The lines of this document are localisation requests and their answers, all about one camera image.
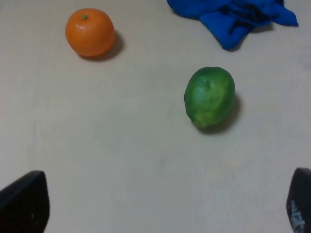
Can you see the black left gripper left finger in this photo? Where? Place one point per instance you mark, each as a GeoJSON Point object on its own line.
{"type": "Point", "coordinates": [25, 204]}

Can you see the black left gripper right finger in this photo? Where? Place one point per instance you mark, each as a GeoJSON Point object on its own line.
{"type": "Point", "coordinates": [298, 203]}

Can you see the green lime fruit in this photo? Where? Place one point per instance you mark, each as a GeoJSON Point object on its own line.
{"type": "Point", "coordinates": [209, 97]}

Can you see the orange mandarin fruit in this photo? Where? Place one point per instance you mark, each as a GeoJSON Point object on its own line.
{"type": "Point", "coordinates": [90, 32]}

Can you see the crumpled blue cloth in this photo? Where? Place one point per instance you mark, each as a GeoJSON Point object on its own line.
{"type": "Point", "coordinates": [230, 21]}

